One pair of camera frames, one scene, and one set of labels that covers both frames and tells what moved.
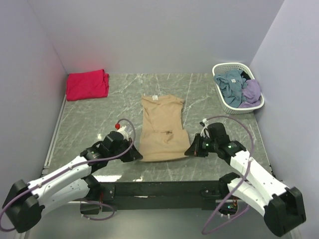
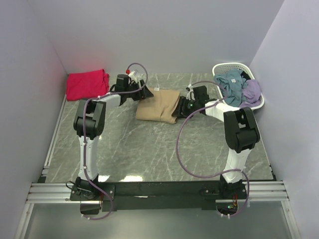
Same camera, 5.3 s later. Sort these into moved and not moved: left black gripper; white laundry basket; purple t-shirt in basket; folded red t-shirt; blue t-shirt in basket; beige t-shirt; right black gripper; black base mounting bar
Moved: beige t-shirt; right black gripper; left black gripper
Not moved: black base mounting bar; folded red t-shirt; blue t-shirt in basket; white laundry basket; purple t-shirt in basket
